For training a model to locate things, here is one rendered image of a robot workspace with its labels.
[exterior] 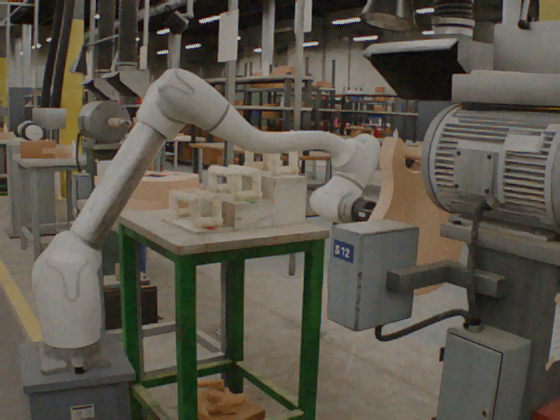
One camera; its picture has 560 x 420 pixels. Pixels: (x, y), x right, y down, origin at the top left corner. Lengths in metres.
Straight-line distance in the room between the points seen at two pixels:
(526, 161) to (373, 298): 0.40
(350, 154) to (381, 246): 0.66
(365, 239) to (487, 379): 0.36
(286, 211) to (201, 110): 0.71
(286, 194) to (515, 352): 1.20
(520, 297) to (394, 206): 0.42
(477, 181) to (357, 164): 0.67
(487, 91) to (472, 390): 0.60
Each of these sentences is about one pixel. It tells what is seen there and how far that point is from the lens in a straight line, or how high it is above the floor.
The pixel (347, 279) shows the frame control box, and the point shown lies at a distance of 1.17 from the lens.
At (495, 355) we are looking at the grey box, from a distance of 1.15.
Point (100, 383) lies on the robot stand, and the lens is 1.51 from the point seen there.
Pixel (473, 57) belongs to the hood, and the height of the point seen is 1.49.
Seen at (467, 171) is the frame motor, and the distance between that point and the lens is 1.21.
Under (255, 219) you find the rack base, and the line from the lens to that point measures 2.07.
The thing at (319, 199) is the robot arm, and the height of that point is 1.08.
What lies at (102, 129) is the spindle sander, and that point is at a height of 1.21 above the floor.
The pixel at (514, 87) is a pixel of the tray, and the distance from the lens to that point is 1.22.
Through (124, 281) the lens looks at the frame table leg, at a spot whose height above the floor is 0.66.
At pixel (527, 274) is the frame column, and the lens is 1.19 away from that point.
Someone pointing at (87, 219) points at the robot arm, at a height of 1.03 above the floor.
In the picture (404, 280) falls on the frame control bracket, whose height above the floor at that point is 1.03.
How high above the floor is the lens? 1.35
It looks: 9 degrees down
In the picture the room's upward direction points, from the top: 2 degrees clockwise
